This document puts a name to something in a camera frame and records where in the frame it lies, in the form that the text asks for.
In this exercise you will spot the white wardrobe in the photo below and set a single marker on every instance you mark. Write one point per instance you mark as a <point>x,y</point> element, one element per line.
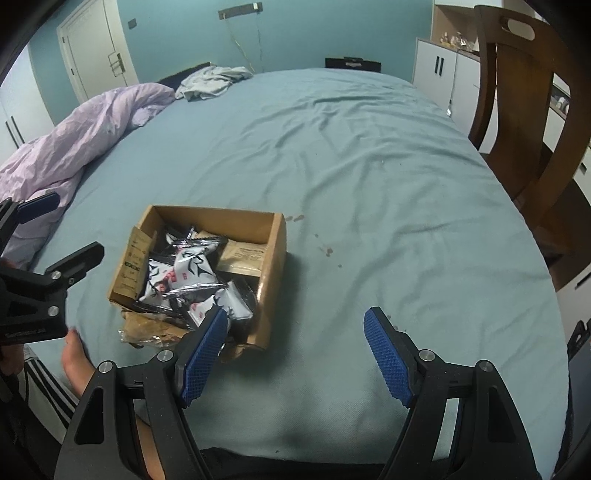
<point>23,101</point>

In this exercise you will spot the black white-striped pants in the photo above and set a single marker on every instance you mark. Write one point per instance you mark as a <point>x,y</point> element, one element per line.
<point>46,387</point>

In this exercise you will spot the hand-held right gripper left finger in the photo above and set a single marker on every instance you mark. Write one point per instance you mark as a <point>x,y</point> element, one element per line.
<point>205,355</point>

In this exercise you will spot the purple quilt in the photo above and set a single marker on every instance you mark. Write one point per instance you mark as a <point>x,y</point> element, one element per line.
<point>83,134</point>

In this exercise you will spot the person's bare leg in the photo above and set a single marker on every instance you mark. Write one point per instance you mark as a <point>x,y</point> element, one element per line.
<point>150,443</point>

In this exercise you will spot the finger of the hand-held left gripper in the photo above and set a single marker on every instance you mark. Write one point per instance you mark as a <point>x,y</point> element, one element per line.
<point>83,258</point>
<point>41,203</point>

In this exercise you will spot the metal wall lamp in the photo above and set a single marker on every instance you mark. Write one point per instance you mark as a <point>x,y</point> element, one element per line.
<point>240,10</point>

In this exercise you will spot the black bag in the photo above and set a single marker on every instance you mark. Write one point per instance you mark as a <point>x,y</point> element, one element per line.
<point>353,64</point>

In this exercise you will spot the white shelf unit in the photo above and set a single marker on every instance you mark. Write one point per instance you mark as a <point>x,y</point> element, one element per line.
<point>556,120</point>

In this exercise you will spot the small glass bottles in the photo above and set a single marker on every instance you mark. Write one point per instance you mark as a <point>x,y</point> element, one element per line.
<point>457,40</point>

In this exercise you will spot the brown cardboard box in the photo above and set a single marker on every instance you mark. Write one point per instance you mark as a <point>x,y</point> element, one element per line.
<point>207,217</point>

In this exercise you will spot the pile of black-white packets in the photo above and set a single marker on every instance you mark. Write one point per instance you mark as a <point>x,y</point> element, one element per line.
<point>194,272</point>

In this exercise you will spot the grey crumpled clothing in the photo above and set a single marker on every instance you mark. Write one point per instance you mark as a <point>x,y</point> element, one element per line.
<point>212,81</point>

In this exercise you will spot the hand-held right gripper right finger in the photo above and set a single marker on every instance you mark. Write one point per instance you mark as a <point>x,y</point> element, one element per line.
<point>388,355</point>

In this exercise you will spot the person's left hand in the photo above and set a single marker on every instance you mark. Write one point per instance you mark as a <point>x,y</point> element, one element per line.
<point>10,359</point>

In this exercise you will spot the white cabinet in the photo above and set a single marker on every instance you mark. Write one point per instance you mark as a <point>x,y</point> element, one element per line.
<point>429,64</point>

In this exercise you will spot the dark pillow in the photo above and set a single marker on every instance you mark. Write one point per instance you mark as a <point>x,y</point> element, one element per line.
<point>180,76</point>

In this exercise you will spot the white door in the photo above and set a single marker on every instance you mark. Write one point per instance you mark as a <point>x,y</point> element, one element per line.
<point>87,46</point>

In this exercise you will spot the brown wooden chair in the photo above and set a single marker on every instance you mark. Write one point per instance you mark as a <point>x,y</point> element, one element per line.
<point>517,115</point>

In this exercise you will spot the person's bare foot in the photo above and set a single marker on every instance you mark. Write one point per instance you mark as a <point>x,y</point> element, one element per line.
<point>76,364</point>

